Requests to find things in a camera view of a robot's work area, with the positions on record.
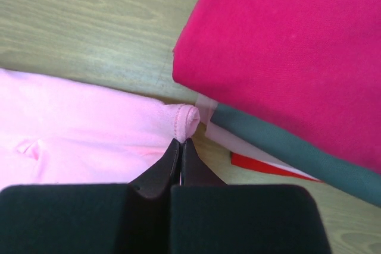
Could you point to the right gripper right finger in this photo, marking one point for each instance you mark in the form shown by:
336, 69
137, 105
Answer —
209, 216

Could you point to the folded magenta t shirt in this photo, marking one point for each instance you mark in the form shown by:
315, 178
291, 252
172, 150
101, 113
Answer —
311, 67

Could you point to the folded red t shirt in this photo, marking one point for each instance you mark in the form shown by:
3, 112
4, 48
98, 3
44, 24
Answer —
262, 167

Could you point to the folded grey t shirt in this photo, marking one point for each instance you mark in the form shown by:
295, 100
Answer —
279, 143

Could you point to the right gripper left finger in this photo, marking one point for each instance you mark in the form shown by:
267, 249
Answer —
92, 218

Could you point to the folded light pink t shirt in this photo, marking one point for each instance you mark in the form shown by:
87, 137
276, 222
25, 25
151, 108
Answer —
231, 142

